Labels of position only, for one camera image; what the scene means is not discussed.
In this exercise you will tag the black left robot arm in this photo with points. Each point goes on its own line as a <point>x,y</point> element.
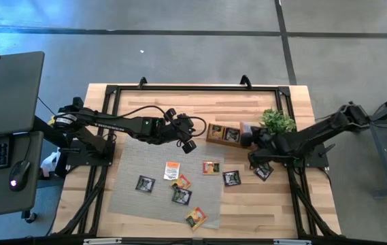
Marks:
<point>118,124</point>

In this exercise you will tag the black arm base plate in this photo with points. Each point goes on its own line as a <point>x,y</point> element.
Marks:
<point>77,158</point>
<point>317,162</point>

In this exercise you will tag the white frame bracket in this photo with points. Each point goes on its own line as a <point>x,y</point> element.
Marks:
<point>102,241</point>
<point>291,242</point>

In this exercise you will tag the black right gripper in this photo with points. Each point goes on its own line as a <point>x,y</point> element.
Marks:
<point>264,143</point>

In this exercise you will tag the grey two-tier desk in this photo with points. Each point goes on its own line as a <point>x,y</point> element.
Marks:
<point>6,95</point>

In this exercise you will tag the black computer mouse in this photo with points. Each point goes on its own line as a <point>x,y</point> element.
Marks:
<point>19,175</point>

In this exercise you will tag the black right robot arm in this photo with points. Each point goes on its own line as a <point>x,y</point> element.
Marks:
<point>315,136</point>

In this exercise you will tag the white orange tea packet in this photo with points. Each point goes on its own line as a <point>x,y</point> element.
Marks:
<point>171,171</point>

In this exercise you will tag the black desk leg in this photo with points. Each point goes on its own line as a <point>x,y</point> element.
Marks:
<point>77,102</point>

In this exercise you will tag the black frame hook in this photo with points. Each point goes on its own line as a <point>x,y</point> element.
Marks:
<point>143,79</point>
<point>247,80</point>

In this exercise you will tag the green artificial plant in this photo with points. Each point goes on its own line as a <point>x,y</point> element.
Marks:
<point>278,120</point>

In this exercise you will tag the brown wooden compartment tray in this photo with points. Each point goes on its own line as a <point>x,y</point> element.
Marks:
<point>227,143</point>

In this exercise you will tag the grey woven placemat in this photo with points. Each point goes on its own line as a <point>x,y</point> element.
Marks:
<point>128,204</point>

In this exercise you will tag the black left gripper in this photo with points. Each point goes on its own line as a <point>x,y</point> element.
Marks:
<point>181,129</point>

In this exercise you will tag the yellow orange tea packet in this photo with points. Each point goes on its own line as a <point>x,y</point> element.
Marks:
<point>211,168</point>
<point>182,181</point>
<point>216,132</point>
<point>196,218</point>

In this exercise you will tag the white plastic object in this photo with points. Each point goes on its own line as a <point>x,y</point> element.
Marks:
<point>48,165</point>

